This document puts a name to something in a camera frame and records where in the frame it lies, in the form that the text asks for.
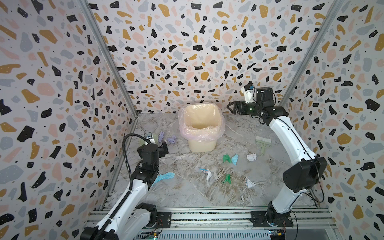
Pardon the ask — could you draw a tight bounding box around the green plastic dustpan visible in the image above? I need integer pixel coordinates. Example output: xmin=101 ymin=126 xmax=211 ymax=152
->
xmin=144 ymin=132 xmax=158 ymax=144

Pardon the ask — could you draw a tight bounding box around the cream trash bin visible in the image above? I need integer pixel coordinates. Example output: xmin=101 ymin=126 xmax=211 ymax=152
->
xmin=182 ymin=103 xmax=223 ymax=153

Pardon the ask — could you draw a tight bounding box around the green hand brush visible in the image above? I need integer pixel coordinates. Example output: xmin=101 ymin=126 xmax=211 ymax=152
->
xmin=256 ymin=136 xmax=272 ymax=156

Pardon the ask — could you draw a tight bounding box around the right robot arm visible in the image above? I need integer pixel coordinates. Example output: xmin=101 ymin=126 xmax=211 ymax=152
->
xmin=227 ymin=82 xmax=328 ymax=227

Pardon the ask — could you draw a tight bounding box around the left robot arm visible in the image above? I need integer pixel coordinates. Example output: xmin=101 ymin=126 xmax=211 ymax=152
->
xmin=80 ymin=142 xmax=171 ymax=240

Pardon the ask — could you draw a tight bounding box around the teal paper scrap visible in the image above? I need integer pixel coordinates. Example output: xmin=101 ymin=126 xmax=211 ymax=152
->
xmin=154 ymin=172 xmax=175 ymax=184

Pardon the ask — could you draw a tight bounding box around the purple white paper scrap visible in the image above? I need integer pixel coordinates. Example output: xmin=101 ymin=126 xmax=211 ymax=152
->
xmin=158 ymin=132 xmax=165 ymax=144

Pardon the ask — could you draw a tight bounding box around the white lined paper scrap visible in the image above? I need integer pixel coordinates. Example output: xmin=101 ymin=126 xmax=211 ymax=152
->
xmin=247 ymin=154 xmax=257 ymax=162

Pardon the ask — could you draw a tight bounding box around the small green paper scrap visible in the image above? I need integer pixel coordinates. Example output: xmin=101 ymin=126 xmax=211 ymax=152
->
xmin=223 ymin=174 xmax=232 ymax=184

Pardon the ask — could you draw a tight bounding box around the white crumpled paper scrap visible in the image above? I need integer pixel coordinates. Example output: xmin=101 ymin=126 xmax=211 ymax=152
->
xmin=246 ymin=178 xmax=256 ymax=188

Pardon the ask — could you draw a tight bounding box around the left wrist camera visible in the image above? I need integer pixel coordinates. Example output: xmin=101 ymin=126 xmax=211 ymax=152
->
xmin=144 ymin=132 xmax=156 ymax=144

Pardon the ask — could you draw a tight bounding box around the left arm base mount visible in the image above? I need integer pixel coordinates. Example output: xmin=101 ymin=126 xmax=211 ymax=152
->
xmin=144 ymin=212 xmax=172 ymax=230

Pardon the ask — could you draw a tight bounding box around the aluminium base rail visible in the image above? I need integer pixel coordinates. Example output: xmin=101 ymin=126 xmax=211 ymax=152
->
xmin=86 ymin=207 xmax=342 ymax=240

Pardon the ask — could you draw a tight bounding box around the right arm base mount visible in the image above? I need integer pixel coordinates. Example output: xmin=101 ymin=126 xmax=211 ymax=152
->
xmin=250 ymin=211 xmax=294 ymax=228

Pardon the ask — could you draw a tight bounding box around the right aluminium corner post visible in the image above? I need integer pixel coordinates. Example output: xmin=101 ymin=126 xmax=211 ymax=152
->
xmin=279 ymin=0 xmax=344 ymax=110

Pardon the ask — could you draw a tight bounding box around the aluminium corner post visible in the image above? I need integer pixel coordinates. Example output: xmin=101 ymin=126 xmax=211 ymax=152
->
xmin=79 ymin=0 xmax=138 ymax=119
xmin=279 ymin=0 xmax=344 ymax=110

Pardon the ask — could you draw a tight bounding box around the left aluminium corner post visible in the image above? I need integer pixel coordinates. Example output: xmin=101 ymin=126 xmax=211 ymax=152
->
xmin=79 ymin=0 xmax=138 ymax=119

